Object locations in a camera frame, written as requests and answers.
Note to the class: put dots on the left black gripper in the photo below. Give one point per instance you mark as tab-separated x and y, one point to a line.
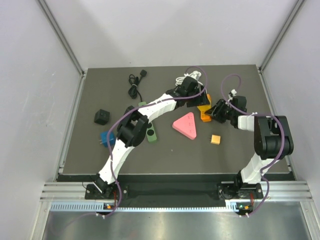
200	100

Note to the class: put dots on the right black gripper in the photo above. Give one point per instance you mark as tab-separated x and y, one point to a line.
215	111

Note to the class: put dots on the orange yellow cube socket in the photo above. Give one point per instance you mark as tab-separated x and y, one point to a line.
204	117

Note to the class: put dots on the yellow cube plug adapter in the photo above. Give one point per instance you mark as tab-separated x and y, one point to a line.
204	108

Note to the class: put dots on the pink triangular socket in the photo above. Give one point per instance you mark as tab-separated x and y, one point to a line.
186	126

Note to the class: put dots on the yellow plug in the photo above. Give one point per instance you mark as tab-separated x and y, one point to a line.
215	139

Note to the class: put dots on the green power strip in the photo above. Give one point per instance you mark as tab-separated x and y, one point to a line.
151	133

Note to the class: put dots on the blue cube plug adapter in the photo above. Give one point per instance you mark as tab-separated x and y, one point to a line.
107	138

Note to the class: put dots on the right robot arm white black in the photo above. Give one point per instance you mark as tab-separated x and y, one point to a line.
272	141

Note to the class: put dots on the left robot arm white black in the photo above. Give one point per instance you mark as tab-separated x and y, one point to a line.
132	126

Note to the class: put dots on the black cube plug adapter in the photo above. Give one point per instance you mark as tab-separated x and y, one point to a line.
102	117

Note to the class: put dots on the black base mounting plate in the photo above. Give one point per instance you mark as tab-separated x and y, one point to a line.
216	191

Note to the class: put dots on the aluminium frame post right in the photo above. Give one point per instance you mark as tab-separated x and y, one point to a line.
293	13

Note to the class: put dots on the aluminium frame post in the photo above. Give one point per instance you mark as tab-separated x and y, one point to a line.
60	35
293	13

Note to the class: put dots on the aluminium frame post left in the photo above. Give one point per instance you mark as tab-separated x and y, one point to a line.
60	35

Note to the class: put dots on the aluminium frame rail front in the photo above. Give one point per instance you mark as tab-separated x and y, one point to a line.
279	191

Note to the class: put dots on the grey slotted cable duct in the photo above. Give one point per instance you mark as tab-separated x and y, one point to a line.
106	207

